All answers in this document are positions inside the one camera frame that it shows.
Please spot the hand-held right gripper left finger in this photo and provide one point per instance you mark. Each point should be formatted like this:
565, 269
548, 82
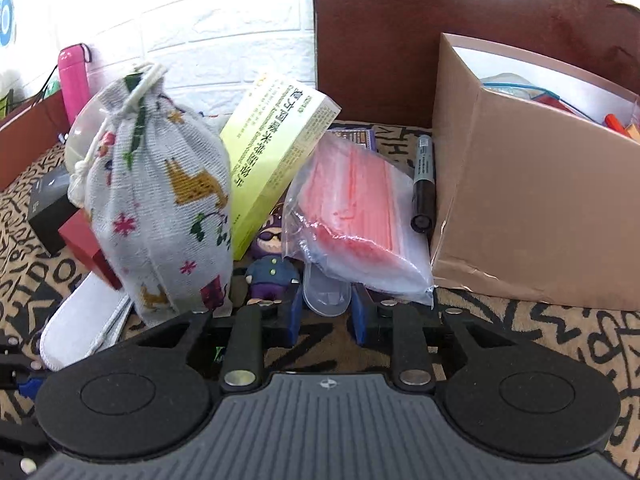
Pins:
295, 316

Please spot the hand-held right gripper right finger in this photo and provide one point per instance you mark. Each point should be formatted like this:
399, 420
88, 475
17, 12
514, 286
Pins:
360, 316

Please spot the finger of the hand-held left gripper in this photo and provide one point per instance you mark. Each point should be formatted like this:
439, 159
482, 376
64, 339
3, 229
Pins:
20, 455
29, 386

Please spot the clear plastic case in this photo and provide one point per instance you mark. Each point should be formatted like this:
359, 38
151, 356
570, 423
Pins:
325, 300

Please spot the tan cardboard box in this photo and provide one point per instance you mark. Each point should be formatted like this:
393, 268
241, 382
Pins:
525, 210

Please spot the plastic bag with pink contents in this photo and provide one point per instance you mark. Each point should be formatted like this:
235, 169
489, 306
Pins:
350, 200

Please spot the black marker pen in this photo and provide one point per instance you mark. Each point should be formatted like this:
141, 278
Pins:
422, 185

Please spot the red box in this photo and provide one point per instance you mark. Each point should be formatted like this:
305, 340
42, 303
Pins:
82, 245

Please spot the yellow-green medicine box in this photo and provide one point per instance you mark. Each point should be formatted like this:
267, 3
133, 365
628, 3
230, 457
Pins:
270, 150

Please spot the purple printed card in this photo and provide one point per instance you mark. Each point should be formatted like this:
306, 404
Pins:
357, 138

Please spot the black box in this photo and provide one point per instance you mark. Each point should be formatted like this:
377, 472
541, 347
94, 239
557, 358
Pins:
47, 205

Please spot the letter printed blanket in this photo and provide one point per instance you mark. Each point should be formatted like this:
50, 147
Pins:
550, 340

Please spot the reddish brown open carton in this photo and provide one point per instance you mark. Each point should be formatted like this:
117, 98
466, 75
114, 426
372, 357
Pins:
30, 140

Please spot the brown wooden headboard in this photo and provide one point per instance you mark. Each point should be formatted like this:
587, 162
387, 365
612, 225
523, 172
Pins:
390, 50

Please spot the white blue-trimmed pouch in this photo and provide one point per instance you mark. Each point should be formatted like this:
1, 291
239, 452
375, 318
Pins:
505, 85

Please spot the red packet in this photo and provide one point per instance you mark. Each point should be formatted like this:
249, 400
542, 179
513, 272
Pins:
570, 110

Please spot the green plastic object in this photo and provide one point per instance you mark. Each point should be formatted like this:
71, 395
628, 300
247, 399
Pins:
52, 89

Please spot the pink insulated bottle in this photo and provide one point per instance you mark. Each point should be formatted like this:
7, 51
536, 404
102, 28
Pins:
72, 85

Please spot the blue round wall sticker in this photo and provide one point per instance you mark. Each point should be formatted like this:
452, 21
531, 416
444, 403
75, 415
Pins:
6, 15

